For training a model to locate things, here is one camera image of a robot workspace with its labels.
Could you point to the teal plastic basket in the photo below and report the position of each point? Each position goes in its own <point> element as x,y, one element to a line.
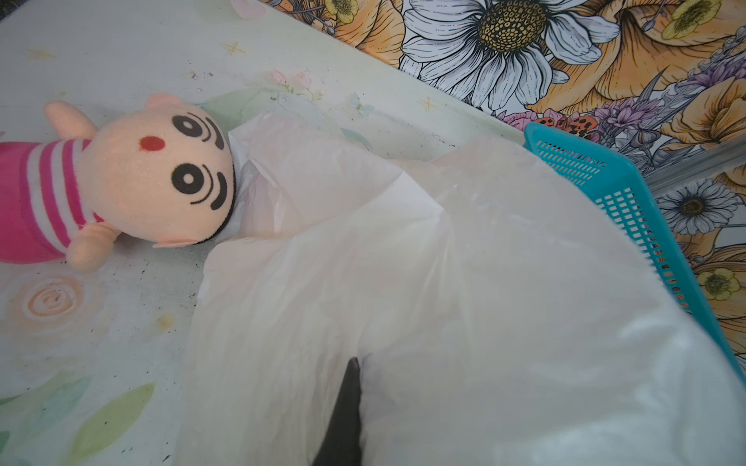
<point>615,185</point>

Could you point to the white plastic bag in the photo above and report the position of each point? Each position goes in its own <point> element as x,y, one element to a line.
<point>498,317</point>

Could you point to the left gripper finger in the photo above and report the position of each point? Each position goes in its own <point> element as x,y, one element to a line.
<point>340,446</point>

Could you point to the cartoon boy doll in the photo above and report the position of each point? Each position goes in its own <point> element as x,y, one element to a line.
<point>164,174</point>

